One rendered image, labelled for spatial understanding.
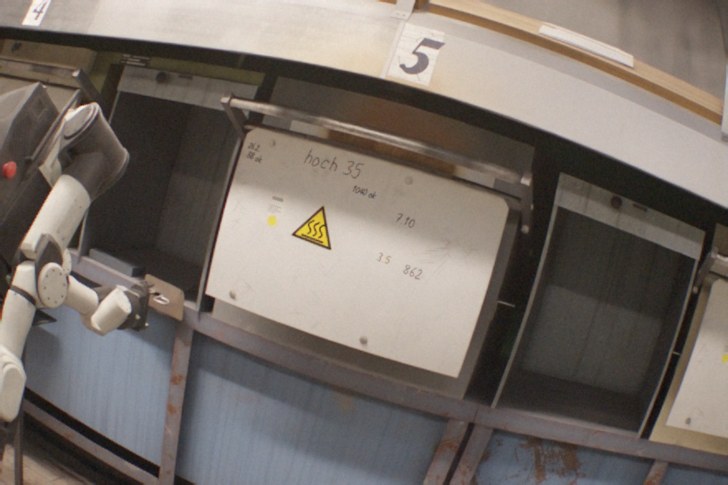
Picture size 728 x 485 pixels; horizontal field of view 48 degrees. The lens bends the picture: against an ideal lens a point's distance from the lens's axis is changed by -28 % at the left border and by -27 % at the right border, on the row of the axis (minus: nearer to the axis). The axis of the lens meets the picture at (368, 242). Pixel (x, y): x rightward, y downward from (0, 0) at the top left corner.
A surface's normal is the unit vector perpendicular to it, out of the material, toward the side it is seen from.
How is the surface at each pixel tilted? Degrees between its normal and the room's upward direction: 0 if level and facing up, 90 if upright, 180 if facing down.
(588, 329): 90
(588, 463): 90
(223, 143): 90
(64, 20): 79
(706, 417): 90
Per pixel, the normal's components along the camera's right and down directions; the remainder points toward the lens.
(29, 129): 0.81, 0.05
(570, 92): -0.19, -0.14
